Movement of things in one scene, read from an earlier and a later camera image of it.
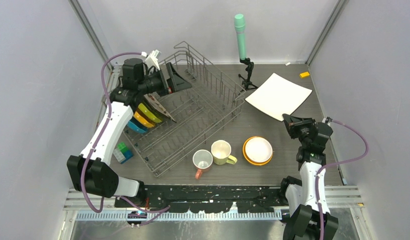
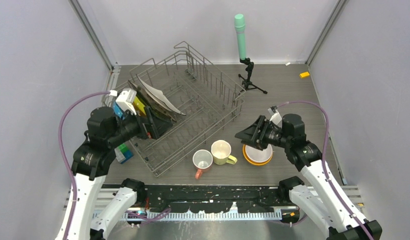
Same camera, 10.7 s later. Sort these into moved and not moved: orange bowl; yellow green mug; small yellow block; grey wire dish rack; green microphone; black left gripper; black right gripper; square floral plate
Moved: black right gripper; black left gripper
Not moved: square floral plate; grey wire dish rack; green microphone; small yellow block; orange bowl; yellow green mug
